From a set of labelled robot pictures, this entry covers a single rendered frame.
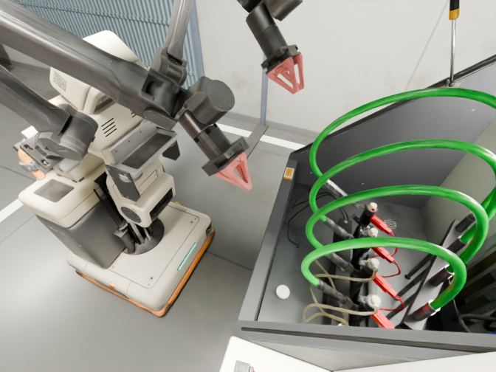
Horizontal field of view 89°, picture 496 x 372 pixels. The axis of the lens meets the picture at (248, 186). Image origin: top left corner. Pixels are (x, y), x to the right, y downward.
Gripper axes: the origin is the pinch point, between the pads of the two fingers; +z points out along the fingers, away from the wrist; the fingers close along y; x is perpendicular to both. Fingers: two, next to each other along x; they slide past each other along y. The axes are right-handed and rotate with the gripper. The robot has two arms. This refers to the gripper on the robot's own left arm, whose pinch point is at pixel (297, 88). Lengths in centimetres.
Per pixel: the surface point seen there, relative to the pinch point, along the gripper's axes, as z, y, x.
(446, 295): 40, -28, -15
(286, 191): 27.1, 7.7, 24.5
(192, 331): 79, -12, 116
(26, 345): 34, -60, 178
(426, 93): 12.9, -11.4, -22.8
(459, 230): 48, -1, -17
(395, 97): 11.1, -11.8, -18.7
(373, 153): 16.9, -18.4, -13.1
